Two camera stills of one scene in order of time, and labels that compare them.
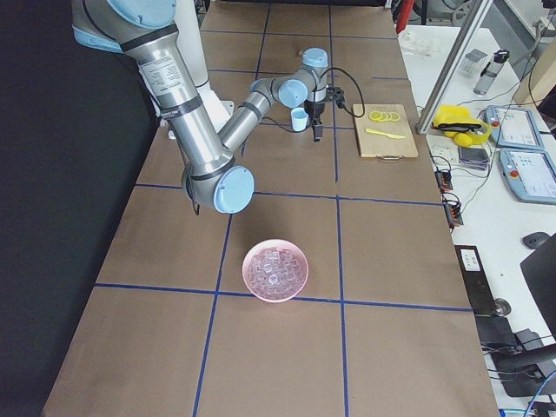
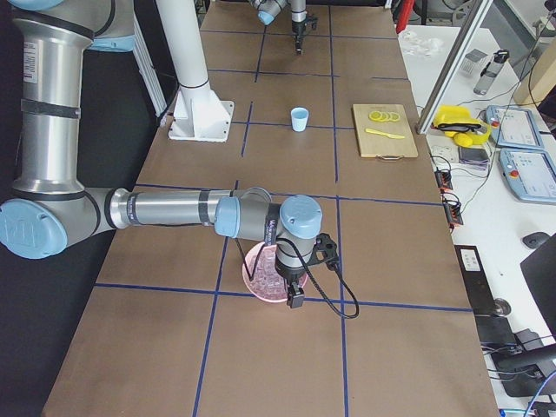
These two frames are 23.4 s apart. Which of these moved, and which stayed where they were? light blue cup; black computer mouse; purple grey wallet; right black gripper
Moved: right black gripper
Stayed: light blue cup; purple grey wallet; black computer mouse
